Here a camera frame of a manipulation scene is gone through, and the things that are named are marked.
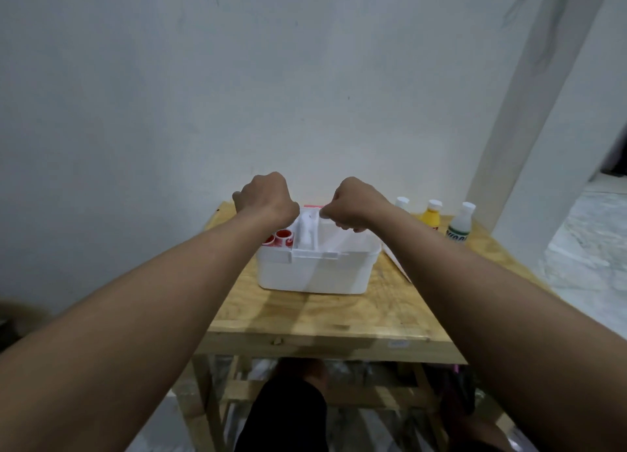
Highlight person's right hand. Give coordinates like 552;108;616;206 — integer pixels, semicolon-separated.
319;176;393;234

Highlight person's left hand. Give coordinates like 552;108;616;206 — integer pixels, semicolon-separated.
231;172;300;232

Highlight yellow bottle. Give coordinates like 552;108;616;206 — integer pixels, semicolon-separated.
419;199;443;231

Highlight white first aid box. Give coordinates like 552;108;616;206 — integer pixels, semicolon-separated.
254;204;383;296

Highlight white bottle green label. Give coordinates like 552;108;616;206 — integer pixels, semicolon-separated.
444;201;477;243

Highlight person's left forearm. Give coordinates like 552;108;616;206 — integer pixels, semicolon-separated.
0;211;287;452

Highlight person's right forearm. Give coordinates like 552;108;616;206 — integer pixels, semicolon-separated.
374;204;627;452

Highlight person's left leg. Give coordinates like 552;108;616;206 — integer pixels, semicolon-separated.
276;358;328;394

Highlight person's black shorts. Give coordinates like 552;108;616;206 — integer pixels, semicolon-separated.
234;376;330;452

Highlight wooden table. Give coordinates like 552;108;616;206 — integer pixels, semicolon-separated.
171;201;557;452

